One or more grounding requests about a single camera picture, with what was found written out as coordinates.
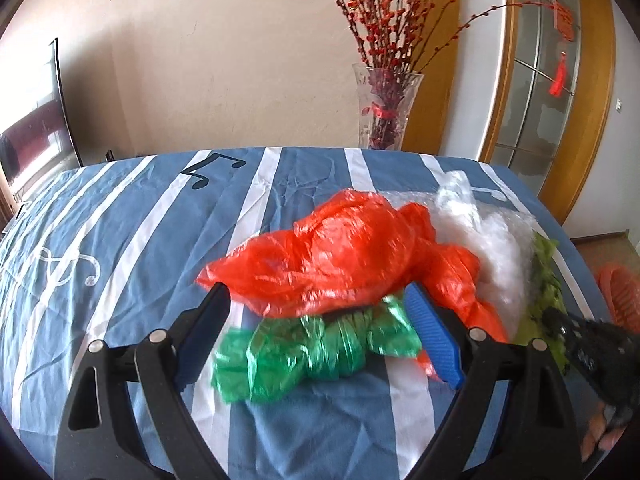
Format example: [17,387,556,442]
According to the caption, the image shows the red plastic waste basket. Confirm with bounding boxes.
[595,262,640,333]

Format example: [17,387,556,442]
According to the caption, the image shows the yellow-green plastic bag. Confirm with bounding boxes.
[510,232,571,376]

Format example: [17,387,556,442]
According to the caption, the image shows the blue striped tablecloth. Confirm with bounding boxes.
[0,146,608,480]

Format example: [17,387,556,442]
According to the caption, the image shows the frosted glass panel door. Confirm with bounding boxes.
[492,0,583,186]

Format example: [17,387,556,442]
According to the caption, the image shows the wooden door post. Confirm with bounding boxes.
[400,0,461,153]

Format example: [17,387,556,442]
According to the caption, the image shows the clear glass vase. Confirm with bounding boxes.
[352,62,426,152]

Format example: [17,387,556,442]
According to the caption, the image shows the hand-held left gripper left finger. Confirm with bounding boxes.
[54,282,233,480]

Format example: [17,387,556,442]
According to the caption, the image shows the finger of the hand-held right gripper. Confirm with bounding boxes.
[542,307,593,361]

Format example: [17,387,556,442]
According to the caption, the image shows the red bin liner bag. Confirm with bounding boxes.
[595,262,640,333]

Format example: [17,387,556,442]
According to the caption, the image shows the red hanging tassel ornament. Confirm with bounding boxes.
[549,0,576,97]

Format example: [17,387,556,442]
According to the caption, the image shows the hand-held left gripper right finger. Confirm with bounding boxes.
[400,282,583,480]

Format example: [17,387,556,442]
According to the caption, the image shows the wooden door frame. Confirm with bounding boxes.
[477,0,616,226]

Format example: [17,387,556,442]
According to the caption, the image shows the red plastic bag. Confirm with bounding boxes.
[196,189,509,378]

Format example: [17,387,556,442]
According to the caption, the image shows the clear crinkled plastic bag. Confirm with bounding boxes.
[385,170,538,346]

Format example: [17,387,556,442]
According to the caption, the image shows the glass vase with red branches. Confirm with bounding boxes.
[310,0,556,148]

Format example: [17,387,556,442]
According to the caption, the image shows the green plastic bag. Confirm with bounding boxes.
[210,295,423,405]

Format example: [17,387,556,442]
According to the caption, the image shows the black flat television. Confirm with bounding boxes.
[0,37,83,201]

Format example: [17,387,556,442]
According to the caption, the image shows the person's right hand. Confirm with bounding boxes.
[581,410,628,461]

